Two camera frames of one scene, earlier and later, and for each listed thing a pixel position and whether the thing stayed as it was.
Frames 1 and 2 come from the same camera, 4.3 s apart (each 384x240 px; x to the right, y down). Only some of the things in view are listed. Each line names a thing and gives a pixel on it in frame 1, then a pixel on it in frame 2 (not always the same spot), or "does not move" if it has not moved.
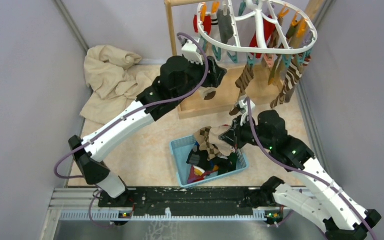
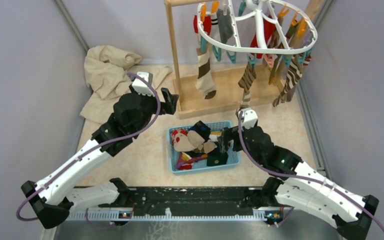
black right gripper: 233,136 does not move
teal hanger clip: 217,54 does not move
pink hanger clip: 269,61 does not move
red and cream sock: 268,27 does not move
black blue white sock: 200,158 → 202,128
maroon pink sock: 197,174 → 185,162
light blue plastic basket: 180,148 → 200,164
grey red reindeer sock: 224,148 → 184,141
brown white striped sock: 293,74 does not move
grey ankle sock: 226,25 does not move
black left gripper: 214,78 → 169,106
